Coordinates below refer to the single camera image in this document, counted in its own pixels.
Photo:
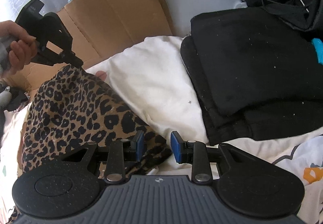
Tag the grey neck pillow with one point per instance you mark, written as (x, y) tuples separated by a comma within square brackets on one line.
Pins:
[(4, 97)]

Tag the black crumpled clothes heap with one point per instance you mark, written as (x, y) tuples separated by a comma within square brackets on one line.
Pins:
[(290, 12)]

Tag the person's left hand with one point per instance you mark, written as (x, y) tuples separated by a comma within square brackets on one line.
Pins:
[(20, 52)]

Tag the folded black garment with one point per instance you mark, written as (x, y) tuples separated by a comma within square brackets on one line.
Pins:
[(252, 67)]

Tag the cream bear printed blanket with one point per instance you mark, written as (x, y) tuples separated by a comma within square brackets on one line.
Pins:
[(156, 87)]

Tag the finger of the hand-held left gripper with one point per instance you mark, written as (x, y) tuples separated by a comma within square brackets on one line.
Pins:
[(70, 58)]

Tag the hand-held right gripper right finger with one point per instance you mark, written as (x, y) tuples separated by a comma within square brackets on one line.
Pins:
[(176, 148)]

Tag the crumpled black garment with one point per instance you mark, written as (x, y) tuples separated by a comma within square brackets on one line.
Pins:
[(17, 97)]

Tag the flat brown cardboard sheet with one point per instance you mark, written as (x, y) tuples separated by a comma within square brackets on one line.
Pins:
[(113, 12)]

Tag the teal printed cloth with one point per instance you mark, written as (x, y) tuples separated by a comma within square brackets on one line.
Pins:
[(318, 49)]

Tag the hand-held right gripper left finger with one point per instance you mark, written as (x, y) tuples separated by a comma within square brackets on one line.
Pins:
[(140, 145)]

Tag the leopard print skirt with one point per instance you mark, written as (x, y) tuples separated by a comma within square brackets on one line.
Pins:
[(75, 113)]

